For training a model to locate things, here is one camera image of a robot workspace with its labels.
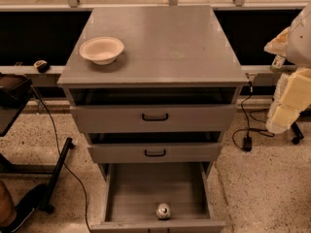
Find white paper bowl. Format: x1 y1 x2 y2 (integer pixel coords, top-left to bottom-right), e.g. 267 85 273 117
79 37 124 65

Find grey drawer cabinet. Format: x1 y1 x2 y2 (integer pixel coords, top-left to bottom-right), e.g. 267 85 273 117
56 5 250 180

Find black stand with tray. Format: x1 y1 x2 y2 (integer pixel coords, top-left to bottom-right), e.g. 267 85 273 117
0 73 75 215

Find grey top drawer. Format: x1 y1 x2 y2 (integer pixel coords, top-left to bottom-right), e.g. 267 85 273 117
66 86 241 134

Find black wheeled stand leg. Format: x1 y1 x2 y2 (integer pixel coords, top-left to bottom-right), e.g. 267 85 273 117
291 122 304 145

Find small clear bottle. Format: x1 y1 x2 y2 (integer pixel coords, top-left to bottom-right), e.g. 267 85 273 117
270 55 286 72

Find grey bottom drawer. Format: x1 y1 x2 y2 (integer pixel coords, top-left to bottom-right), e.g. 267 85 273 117
90 162 225 233

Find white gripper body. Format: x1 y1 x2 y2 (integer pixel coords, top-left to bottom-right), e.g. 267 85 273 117
263 28 289 57

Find black cable on floor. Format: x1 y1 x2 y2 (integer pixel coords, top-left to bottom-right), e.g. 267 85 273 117
31 87 92 233

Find black power adapter cable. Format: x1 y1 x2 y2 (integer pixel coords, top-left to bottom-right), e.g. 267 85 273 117
231 81 276 152

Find grey drawer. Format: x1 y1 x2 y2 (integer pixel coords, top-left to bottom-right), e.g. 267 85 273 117
66 86 241 134
87 132 222 164
90 162 225 233

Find black shoe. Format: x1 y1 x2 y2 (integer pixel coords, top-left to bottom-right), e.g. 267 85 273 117
0 182 47 233

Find small black yellow device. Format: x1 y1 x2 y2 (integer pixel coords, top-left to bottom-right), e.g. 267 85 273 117
34 60 51 73

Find grey middle drawer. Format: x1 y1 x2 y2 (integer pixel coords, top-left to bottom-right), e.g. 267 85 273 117
87 132 222 164

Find silver green 7up can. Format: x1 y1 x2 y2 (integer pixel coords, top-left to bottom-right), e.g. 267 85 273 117
155 203 171 220

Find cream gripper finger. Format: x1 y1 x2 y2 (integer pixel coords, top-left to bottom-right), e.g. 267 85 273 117
265 100 300 134
280 68 311 111

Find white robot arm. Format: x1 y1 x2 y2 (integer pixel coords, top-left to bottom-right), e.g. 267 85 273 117
264 4 311 134

